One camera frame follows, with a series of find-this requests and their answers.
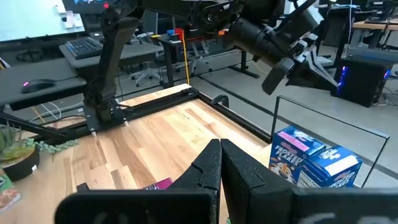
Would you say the grey desk surface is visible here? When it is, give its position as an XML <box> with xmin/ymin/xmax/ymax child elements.
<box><xmin>0</xmin><ymin>58</ymin><xmax>88</xmax><ymax>111</ymax></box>
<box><xmin>58</xmin><ymin>39</ymin><xmax>165</xmax><ymax>70</ymax></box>

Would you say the black computer mouse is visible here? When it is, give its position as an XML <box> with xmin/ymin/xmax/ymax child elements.
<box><xmin>21</xmin><ymin>78</ymin><xmax>57</xmax><ymax>95</ymax></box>

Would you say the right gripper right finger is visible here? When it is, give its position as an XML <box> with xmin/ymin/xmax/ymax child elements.
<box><xmin>221</xmin><ymin>138</ymin><xmax>398</xmax><ymax>224</ymax></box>

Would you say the succulent plant in black pot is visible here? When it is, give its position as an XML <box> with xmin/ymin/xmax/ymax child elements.
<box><xmin>0</xmin><ymin>121</ymin><xmax>80</xmax><ymax>183</ymax></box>

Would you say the office chair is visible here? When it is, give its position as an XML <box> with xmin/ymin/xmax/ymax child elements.
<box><xmin>129</xmin><ymin>30</ymin><xmax>162</xmax><ymax>88</ymax></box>

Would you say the black aluminium table frame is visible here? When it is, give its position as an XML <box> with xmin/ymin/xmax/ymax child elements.
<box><xmin>0</xmin><ymin>86</ymin><xmax>272</xmax><ymax>147</ymax></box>

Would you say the green cereal box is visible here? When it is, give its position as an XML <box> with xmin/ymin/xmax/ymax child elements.
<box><xmin>0</xmin><ymin>169</ymin><xmax>22</xmax><ymax>214</ymax></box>

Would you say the bright computer monitor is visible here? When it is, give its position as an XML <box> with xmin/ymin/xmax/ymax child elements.
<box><xmin>0</xmin><ymin>0</ymin><xmax>86</xmax><ymax>43</ymax></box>

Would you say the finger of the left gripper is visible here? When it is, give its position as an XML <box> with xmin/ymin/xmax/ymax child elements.
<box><xmin>285</xmin><ymin>67</ymin><xmax>335</xmax><ymax>92</ymax></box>
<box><xmin>300</xmin><ymin>51</ymin><xmax>338</xmax><ymax>90</ymax></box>

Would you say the black standing desk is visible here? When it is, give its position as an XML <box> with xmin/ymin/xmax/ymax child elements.
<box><xmin>151</xmin><ymin>27</ymin><xmax>261</xmax><ymax>90</ymax></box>

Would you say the black keyboard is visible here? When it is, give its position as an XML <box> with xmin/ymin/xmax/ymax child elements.
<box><xmin>64</xmin><ymin>36</ymin><xmax>104</xmax><ymax>60</ymax></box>

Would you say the black table clamp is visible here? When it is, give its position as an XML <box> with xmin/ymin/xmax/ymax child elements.
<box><xmin>210</xmin><ymin>94</ymin><xmax>230</xmax><ymax>109</ymax></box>

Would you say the black computer tower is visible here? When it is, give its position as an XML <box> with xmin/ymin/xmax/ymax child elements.
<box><xmin>334</xmin><ymin>55</ymin><xmax>395</xmax><ymax>109</ymax></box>

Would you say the yellow cable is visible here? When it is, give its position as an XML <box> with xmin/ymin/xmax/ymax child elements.
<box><xmin>180</xmin><ymin>28</ymin><xmax>191</xmax><ymax>86</ymax></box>

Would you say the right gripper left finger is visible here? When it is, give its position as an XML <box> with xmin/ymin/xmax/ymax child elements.
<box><xmin>54</xmin><ymin>138</ymin><xmax>223</xmax><ymax>224</ymax></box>

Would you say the blue cereal box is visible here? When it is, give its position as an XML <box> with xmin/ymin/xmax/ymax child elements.
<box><xmin>268</xmin><ymin>125</ymin><xmax>326</xmax><ymax>185</ymax></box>
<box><xmin>294</xmin><ymin>145</ymin><xmax>364</xmax><ymax>189</ymax></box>

